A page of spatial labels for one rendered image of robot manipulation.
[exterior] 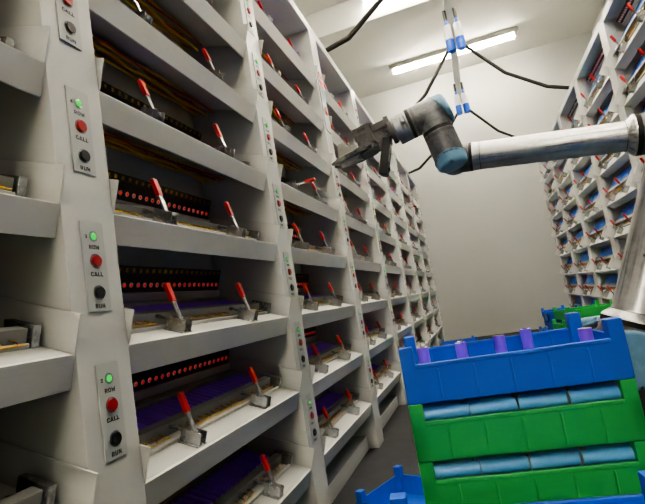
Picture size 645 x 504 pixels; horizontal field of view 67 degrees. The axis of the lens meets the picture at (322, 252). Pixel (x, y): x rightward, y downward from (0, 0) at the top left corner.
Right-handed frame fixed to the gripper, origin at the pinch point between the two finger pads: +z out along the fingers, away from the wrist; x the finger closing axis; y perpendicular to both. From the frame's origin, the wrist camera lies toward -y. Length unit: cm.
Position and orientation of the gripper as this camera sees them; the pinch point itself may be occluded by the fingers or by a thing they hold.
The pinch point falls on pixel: (338, 166)
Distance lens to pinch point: 154.8
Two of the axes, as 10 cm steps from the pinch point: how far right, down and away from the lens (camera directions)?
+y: -3.5, -9.2, 1.7
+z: -8.8, 3.9, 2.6
